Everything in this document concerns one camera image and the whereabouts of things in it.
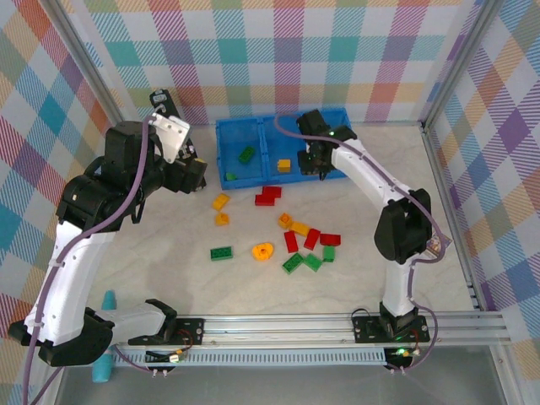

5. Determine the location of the long aluminium base rail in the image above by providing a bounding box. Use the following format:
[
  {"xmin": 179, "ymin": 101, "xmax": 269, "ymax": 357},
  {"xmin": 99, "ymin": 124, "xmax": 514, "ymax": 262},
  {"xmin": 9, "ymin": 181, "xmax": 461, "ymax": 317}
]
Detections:
[{"xmin": 107, "ymin": 310, "xmax": 507, "ymax": 352}]

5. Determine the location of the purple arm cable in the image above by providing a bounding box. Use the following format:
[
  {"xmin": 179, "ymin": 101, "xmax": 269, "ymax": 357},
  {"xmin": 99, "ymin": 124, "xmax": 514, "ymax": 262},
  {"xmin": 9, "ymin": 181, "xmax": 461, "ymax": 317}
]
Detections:
[
  {"xmin": 273, "ymin": 112, "xmax": 449, "ymax": 376},
  {"xmin": 20, "ymin": 105, "xmax": 165, "ymax": 405}
]

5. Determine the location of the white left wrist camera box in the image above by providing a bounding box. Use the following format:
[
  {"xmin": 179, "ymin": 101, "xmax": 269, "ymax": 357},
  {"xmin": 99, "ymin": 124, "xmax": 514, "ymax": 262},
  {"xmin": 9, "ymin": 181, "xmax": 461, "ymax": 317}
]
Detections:
[{"xmin": 148, "ymin": 112, "xmax": 192, "ymax": 165}]

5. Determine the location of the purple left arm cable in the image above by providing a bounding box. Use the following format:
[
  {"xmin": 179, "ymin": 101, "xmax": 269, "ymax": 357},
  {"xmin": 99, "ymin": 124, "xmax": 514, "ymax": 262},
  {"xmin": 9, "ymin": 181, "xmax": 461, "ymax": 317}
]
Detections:
[{"xmin": 20, "ymin": 105, "xmax": 165, "ymax": 405}]

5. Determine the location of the aluminium side rail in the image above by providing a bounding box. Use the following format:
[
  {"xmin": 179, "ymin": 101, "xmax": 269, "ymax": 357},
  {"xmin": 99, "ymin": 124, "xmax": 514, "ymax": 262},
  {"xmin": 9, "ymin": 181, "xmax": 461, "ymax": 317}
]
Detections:
[{"xmin": 420, "ymin": 121, "xmax": 490, "ymax": 313}]

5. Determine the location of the teal cylindrical tool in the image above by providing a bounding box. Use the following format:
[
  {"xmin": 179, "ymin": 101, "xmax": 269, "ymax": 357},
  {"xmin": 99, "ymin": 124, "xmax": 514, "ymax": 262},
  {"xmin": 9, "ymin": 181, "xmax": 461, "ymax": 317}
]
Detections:
[{"xmin": 92, "ymin": 289, "xmax": 118, "ymax": 384}]

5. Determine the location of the black case with metal clasps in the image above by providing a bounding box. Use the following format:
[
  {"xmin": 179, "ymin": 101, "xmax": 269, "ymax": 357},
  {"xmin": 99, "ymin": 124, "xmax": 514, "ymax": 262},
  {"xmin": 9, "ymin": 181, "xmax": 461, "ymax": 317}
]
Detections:
[{"xmin": 149, "ymin": 88, "xmax": 208, "ymax": 192}]

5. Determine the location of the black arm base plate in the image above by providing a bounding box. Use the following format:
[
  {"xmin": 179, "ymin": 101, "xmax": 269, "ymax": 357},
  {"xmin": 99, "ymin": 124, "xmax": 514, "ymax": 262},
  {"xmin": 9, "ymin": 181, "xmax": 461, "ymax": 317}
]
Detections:
[
  {"xmin": 352, "ymin": 314, "xmax": 431, "ymax": 343},
  {"xmin": 159, "ymin": 316, "xmax": 206, "ymax": 346}
]

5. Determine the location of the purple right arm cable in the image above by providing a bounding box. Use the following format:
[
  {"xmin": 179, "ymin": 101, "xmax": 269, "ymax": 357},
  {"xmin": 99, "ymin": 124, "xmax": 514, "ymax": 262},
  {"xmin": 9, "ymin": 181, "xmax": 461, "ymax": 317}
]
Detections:
[{"xmin": 273, "ymin": 112, "xmax": 449, "ymax": 376}]

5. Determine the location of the round yellow lego piece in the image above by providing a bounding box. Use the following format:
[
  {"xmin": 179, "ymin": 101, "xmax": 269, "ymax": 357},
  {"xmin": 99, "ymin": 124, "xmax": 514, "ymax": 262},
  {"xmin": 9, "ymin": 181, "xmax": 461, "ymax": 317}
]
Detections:
[{"xmin": 251, "ymin": 241, "xmax": 274, "ymax": 262}]

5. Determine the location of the slotted grey cable duct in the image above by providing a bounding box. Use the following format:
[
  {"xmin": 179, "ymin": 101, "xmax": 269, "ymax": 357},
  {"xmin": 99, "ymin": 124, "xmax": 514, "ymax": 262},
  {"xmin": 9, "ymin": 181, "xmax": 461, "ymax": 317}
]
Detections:
[{"xmin": 113, "ymin": 348, "xmax": 387, "ymax": 368}]

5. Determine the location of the small wire connector bundle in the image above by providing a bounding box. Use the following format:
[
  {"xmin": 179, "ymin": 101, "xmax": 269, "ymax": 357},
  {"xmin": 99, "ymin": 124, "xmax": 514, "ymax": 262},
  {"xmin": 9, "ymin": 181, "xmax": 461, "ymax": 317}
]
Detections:
[
  {"xmin": 145, "ymin": 348, "xmax": 187, "ymax": 379},
  {"xmin": 383, "ymin": 345, "xmax": 421, "ymax": 376}
]

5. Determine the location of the aluminium frame post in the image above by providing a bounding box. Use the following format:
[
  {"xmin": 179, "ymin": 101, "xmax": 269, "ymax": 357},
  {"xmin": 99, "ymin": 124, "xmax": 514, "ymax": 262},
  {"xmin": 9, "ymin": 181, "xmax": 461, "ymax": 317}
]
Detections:
[
  {"xmin": 419, "ymin": 0, "xmax": 505, "ymax": 132},
  {"xmin": 50, "ymin": 0, "xmax": 130, "ymax": 136}
]

